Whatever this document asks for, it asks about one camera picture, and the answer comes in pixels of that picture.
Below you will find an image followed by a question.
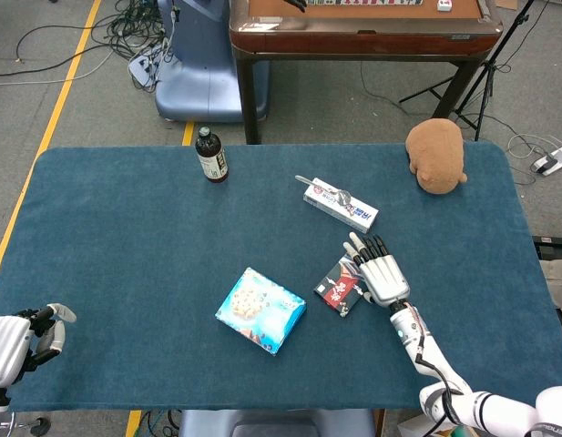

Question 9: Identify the black tripod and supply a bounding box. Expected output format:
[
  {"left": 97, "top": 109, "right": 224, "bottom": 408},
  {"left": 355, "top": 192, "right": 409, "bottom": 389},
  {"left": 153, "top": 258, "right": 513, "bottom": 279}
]
[{"left": 398, "top": 0, "right": 536, "bottom": 142}]

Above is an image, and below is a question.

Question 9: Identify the row of face-up mahjong tiles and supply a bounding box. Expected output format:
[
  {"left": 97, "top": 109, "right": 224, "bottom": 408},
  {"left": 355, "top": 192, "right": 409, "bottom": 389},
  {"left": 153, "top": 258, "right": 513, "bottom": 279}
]
[{"left": 307, "top": 0, "right": 423, "bottom": 6}]

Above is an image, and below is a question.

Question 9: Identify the blue snack box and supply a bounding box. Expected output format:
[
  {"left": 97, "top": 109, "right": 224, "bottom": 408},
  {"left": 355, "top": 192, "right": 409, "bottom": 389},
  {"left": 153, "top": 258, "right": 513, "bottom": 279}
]
[{"left": 214, "top": 267, "right": 307, "bottom": 357}]

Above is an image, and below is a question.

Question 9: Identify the dark tea bottle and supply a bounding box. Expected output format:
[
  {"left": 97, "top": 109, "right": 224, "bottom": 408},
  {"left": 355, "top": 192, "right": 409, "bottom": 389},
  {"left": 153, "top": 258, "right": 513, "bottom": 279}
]
[{"left": 195, "top": 127, "right": 230, "bottom": 184}]

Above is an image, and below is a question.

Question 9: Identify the tangle of black cables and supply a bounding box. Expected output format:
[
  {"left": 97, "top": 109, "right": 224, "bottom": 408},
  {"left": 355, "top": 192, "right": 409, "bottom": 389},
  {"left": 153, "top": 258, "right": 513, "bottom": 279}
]
[{"left": 105, "top": 0, "right": 172, "bottom": 92}]

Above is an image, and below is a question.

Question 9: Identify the grey robot torso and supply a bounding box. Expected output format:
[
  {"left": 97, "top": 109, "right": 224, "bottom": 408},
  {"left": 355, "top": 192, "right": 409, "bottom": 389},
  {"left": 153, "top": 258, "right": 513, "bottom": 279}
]
[{"left": 178, "top": 408, "right": 377, "bottom": 437}]

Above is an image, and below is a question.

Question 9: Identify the metal spoon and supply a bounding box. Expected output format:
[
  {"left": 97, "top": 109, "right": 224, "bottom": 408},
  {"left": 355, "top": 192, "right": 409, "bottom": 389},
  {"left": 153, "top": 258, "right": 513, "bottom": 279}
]
[{"left": 294, "top": 174, "right": 353, "bottom": 205}]

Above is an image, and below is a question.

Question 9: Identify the white power strip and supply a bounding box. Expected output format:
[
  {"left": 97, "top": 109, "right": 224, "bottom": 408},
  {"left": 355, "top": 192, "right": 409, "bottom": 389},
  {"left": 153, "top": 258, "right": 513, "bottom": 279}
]
[{"left": 128, "top": 45, "right": 172, "bottom": 86}]

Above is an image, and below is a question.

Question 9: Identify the brown plush toy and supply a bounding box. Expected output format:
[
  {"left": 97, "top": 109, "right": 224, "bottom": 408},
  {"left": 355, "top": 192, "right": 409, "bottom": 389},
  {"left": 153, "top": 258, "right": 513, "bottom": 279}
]
[{"left": 405, "top": 117, "right": 468, "bottom": 196}]

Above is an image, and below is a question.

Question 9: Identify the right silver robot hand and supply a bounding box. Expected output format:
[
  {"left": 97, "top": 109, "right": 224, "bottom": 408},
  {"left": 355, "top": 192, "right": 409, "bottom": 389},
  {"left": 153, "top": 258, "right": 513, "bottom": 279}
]
[{"left": 342, "top": 231, "right": 412, "bottom": 307}]

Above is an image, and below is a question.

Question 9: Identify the small black red packet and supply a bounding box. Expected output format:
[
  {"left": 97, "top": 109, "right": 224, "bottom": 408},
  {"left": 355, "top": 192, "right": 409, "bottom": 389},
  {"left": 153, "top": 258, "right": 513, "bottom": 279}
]
[{"left": 313, "top": 254, "right": 368, "bottom": 320}]

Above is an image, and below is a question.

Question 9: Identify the blue table cloth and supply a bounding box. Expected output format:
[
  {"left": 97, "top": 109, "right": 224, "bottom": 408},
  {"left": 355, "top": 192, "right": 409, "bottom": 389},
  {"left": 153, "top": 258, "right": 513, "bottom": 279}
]
[{"left": 0, "top": 139, "right": 562, "bottom": 413}]

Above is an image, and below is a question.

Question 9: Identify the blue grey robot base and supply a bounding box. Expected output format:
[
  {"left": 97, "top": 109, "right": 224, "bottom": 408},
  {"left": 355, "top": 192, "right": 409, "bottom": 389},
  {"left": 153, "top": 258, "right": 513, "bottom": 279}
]
[{"left": 154, "top": 0, "right": 271, "bottom": 124}]

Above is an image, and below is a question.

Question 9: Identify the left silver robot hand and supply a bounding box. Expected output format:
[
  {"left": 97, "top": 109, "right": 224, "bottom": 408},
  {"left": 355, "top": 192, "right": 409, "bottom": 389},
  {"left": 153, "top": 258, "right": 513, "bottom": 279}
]
[{"left": 0, "top": 303, "right": 77, "bottom": 388}]

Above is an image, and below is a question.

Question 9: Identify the white toothpaste box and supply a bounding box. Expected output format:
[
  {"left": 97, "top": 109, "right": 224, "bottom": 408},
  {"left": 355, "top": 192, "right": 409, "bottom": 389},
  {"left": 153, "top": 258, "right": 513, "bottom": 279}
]
[{"left": 302, "top": 177, "right": 380, "bottom": 234}]

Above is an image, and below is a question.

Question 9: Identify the brown mahjong table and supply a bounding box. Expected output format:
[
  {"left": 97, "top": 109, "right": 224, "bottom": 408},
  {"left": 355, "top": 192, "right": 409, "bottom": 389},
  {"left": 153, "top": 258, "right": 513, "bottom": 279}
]
[{"left": 229, "top": 0, "right": 505, "bottom": 146}]

